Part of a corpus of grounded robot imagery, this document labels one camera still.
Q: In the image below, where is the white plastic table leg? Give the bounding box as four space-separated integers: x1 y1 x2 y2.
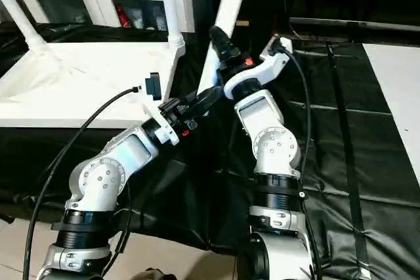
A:
0 0 51 55
159 0 186 49
196 0 254 97

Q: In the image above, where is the white plastic table top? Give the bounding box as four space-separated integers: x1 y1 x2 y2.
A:
0 39 185 130

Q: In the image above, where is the black mat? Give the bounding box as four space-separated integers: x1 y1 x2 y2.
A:
0 21 420 280

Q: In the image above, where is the white flat board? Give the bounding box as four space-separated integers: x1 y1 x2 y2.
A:
363 43 420 184

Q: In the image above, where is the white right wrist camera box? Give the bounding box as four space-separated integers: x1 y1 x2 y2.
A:
223 33 293 101

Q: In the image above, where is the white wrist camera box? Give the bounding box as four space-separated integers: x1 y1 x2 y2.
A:
140 71 179 148
223 33 293 101

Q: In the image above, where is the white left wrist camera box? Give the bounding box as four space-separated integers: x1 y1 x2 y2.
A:
140 71 179 148

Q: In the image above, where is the black metal rail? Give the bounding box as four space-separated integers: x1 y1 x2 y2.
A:
287 17 420 32

